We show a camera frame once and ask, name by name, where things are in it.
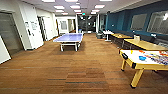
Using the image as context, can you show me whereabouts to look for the black wall card reader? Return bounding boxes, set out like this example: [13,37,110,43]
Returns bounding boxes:
[27,29,32,37]

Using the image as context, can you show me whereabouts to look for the dark round waste bin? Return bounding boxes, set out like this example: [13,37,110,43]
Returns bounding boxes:
[96,32,104,40]

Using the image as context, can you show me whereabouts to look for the small white table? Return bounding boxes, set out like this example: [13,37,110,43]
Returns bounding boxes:
[102,30,115,43]

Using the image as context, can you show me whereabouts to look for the grey framed interior window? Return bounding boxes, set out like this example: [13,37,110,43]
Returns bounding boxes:
[130,13,148,32]
[146,9,168,35]

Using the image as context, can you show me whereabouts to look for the open laptop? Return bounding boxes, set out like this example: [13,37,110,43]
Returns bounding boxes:
[132,34,141,42]

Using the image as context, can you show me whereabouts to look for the dark glass entrance doors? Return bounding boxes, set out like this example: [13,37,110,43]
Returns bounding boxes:
[77,14,98,34]

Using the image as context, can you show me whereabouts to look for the red orange flat item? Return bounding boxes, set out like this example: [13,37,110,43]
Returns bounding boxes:
[158,50,168,56]

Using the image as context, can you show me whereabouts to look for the grey elevator door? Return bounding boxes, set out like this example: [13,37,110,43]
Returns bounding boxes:
[0,12,25,56]

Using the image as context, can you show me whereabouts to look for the blue ping pong table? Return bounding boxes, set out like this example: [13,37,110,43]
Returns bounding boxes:
[52,32,85,53]

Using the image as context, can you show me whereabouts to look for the white activity table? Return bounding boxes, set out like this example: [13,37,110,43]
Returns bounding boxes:
[118,49,168,90]

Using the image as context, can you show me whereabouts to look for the long wooden table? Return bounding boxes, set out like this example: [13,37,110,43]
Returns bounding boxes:
[123,38,168,53]
[111,33,134,45]

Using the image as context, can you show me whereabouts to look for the blue bowl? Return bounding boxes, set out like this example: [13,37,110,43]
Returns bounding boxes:
[137,55,148,62]

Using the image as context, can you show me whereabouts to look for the white wall notice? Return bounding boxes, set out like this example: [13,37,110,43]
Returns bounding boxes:
[30,21,38,31]
[24,21,31,30]

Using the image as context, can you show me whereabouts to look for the square ceiling light panel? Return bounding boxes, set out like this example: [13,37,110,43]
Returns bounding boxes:
[69,4,82,10]
[53,5,66,10]
[93,4,106,9]

